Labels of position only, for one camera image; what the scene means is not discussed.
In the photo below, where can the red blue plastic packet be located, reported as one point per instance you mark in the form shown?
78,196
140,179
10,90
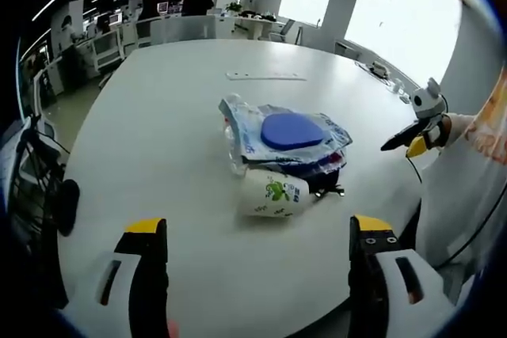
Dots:
332,160

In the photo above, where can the clear plastic wrapper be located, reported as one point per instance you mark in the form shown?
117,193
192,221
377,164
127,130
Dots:
236,162

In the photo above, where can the black office chair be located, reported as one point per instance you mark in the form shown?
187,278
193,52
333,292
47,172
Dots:
37,179

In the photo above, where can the blue rounded lid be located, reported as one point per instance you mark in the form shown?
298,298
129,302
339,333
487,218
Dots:
291,131

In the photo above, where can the green potted plant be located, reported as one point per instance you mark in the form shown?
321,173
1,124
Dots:
233,7

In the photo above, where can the white flat table strip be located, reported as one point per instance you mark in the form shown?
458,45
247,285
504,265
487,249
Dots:
266,76

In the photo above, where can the small white table items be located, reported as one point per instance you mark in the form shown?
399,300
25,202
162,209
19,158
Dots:
400,90

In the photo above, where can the white partition counter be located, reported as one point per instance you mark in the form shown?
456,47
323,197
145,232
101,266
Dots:
182,28

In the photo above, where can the white round side table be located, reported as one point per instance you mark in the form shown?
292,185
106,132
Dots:
257,24

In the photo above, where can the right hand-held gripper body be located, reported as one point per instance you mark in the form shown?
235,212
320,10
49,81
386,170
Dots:
427,101

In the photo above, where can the black binder clip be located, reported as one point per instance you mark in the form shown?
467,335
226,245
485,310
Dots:
329,188

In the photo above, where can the white bottle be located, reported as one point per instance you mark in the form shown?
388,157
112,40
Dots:
269,195

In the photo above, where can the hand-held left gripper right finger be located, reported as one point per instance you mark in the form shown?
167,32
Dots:
396,298

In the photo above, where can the grey office chair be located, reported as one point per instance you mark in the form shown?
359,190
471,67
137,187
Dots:
286,31

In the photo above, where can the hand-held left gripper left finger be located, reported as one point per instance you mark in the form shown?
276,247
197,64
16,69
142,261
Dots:
119,298

